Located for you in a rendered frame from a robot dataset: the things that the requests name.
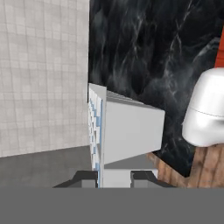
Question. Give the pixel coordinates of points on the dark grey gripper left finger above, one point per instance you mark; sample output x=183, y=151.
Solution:
x=84, y=178

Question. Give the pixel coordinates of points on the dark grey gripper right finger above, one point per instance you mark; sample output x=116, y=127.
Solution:
x=143, y=178

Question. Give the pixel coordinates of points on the white rounded object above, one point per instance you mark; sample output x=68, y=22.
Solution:
x=207, y=110

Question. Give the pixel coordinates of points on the red panel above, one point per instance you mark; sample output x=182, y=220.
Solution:
x=220, y=52

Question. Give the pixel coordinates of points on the white ice cube tray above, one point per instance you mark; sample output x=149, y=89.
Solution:
x=131, y=131

